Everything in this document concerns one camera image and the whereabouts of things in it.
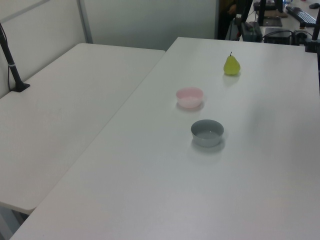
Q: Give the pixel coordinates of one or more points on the green pear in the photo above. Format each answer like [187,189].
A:
[232,66]

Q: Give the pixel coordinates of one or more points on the pink plastic bowl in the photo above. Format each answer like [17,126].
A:
[190,101]

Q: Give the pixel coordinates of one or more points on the grey plastic bowl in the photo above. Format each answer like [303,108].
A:
[207,141]

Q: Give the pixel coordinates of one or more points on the white side table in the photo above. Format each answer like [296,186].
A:
[75,100]

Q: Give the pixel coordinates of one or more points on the person in dark clothes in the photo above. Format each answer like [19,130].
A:
[225,22]

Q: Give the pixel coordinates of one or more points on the black electronics box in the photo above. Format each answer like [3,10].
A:
[278,36]

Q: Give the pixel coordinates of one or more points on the black monitor stand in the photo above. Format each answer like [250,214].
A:
[262,12]

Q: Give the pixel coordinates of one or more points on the brown board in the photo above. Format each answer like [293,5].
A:
[275,13]

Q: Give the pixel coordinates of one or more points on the small black device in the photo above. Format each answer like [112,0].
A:
[300,37]

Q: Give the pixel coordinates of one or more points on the black computer keyboard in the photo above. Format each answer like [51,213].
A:
[301,14]

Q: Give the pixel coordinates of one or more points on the black computer mouse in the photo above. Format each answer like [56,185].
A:
[314,5]

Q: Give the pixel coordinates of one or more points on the slim grey partition post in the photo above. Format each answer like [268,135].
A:
[217,20]

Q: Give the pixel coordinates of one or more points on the grey metal partition post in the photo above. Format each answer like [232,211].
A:
[85,22]

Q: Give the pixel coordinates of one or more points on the black camera pole with base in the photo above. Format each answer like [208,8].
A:
[12,68]

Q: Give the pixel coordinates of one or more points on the black clamped camera pole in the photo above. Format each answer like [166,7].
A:
[314,32]

